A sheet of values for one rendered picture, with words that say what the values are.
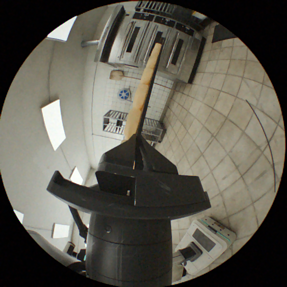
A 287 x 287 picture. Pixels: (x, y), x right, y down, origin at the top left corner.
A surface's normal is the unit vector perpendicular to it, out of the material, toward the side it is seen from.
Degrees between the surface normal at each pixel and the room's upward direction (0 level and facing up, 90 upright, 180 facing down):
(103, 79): 90
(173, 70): 91
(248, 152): 0
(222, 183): 0
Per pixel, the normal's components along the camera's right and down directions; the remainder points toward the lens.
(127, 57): 0.00, 0.63
